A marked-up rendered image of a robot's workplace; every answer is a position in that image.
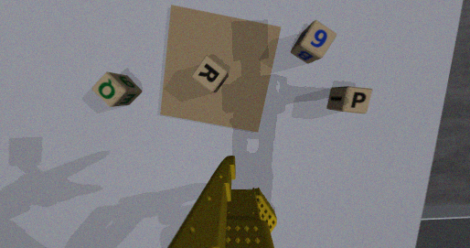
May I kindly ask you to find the tan flat mat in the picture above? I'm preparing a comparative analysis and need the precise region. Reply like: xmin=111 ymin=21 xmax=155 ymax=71
xmin=160 ymin=5 xmax=281 ymax=132

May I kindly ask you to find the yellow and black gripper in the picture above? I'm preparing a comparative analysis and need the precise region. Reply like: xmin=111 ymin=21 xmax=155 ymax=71
xmin=167 ymin=156 xmax=235 ymax=248

